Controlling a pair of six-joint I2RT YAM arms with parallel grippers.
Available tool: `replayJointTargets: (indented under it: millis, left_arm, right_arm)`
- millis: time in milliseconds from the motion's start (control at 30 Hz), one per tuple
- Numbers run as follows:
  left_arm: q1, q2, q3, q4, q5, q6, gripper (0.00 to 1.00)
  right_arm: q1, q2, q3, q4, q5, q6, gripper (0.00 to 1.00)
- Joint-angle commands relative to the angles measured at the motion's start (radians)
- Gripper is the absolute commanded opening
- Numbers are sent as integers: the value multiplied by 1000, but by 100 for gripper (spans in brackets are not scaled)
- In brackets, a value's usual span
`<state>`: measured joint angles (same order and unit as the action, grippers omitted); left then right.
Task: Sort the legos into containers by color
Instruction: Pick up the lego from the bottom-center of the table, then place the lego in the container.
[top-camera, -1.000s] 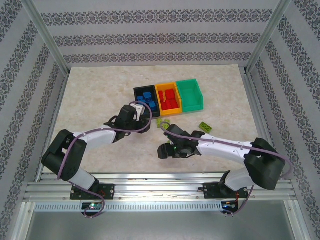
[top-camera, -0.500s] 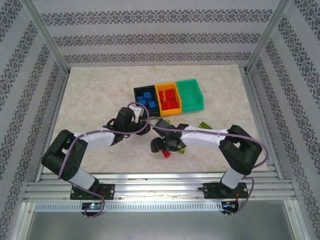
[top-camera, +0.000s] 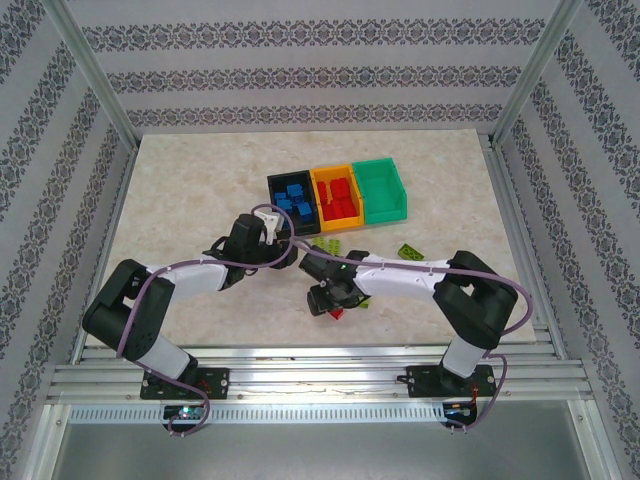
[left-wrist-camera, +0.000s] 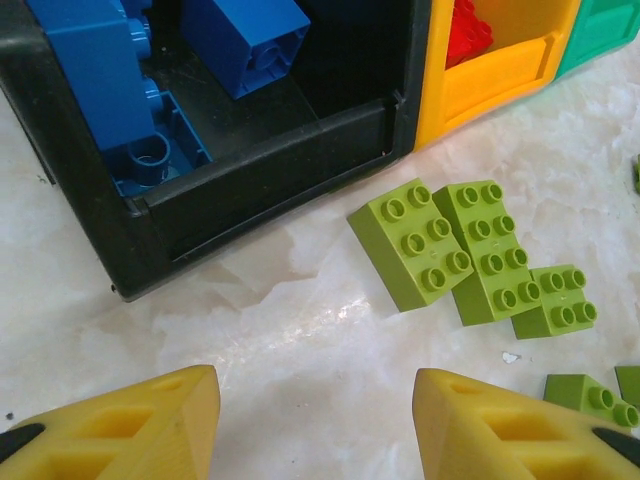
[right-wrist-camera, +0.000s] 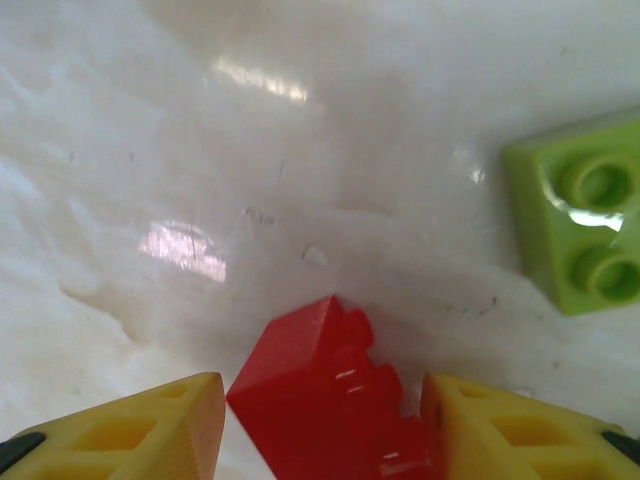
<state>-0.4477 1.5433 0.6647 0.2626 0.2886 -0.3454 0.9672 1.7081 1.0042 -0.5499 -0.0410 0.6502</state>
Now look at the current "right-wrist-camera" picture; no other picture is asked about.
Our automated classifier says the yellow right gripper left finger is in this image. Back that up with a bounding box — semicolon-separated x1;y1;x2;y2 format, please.
0;371;227;480

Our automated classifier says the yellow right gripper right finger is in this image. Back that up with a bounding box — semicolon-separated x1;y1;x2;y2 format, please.
422;372;640;480

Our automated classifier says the red lego brick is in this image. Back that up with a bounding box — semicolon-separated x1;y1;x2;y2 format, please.
225;294;449;480

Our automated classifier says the lime green lego brick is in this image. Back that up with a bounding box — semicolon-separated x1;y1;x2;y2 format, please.
502;105;640;317

